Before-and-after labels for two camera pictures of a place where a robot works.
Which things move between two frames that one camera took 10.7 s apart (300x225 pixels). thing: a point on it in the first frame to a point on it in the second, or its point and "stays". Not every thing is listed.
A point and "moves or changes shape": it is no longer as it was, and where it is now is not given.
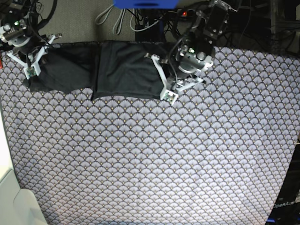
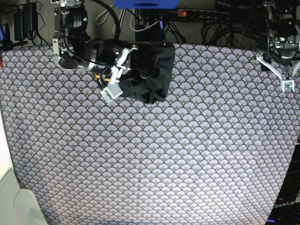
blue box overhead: x=146 y=4 stays
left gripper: x=26 y=48 to x=105 y=56
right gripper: x=181 y=75 to x=284 y=49
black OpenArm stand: x=286 y=209 stays
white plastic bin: x=18 y=206 stays
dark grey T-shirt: x=108 y=69 moves or changes shape
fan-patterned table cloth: x=216 y=156 stays
